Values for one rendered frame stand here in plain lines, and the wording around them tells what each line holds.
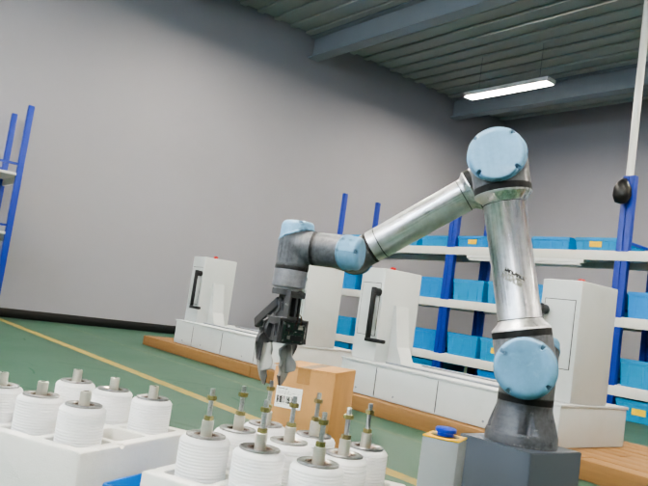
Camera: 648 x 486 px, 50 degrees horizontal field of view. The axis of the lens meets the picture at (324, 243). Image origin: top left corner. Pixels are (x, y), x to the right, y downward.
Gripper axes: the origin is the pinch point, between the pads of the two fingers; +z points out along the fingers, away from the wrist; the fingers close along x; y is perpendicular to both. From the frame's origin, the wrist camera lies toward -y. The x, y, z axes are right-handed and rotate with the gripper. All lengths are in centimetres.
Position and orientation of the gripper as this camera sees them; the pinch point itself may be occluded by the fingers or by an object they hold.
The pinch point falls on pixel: (271, 378)
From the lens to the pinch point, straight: 159.2
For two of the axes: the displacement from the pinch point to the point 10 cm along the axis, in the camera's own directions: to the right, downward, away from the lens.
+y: 4.9, -0.1, -8.7
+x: 8.6, 1.7, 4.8
